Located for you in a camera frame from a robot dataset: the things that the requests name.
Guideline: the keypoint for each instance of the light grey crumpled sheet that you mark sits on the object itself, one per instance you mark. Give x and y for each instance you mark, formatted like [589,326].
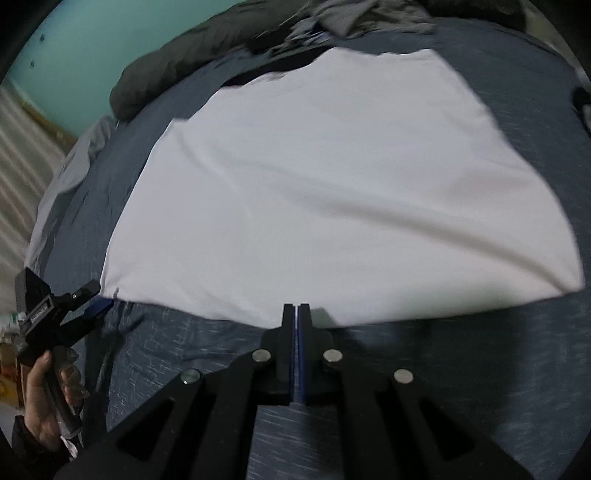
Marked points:
[69,175]

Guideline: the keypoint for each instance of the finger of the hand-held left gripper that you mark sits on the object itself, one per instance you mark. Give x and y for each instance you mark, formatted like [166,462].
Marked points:
[90,318]
[81,291]

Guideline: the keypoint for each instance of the dark grey rolled duvet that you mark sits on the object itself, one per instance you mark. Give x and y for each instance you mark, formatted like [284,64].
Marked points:
[161,74]

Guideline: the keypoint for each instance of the person's left forearm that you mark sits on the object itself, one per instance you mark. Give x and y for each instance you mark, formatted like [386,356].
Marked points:
[32,461]

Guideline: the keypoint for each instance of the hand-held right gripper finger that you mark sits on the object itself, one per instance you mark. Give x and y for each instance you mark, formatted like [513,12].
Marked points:
[292,350]
[301,350]

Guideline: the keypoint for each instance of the grey crumpled garment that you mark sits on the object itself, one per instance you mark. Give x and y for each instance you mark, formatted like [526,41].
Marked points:
[360,16]

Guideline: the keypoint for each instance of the cream curtain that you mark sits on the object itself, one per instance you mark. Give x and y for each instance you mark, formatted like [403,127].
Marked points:
[23,184]

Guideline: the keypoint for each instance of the person's left hand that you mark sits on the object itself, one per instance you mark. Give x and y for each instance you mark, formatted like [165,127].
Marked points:
[39,401]

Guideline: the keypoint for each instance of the bed with blue sheet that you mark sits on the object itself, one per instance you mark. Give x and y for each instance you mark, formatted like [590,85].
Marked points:
[184,341]

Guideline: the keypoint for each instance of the white shirt with black trim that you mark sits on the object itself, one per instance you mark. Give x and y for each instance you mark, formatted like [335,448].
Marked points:
[332,184]

